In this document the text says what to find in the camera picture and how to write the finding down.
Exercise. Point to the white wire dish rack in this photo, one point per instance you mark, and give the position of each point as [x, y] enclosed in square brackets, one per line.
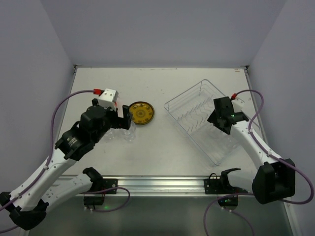
[190, 110]

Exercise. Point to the clear glass cup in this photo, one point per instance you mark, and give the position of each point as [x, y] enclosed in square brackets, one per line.
[109, 135]
[129, 134]

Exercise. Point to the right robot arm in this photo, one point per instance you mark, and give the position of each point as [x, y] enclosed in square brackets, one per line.
[274, 180]

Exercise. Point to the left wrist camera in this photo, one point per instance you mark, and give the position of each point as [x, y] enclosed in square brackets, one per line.
[108, 98]

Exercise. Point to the aluminium mounting rail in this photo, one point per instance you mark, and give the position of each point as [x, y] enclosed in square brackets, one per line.
[134, 186]

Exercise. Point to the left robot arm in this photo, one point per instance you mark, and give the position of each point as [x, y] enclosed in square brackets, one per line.
[29, 203]

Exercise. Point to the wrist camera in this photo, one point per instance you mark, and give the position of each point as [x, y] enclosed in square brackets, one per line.
[237, 102]
[108, 98]

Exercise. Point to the yellow patterned plate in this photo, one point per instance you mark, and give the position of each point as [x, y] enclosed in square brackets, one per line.
[142, 112]

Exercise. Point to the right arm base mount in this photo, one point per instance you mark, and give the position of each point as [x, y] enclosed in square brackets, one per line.
[215, 184]

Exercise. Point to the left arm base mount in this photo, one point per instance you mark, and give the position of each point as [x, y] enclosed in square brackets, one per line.
[96, 182]

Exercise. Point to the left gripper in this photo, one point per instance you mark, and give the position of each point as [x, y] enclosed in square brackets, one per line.
[119, 118]

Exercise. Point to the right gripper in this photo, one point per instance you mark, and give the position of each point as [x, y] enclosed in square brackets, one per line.
[222, 122]

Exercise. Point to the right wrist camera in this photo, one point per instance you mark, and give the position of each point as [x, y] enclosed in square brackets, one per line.
[237, 102]

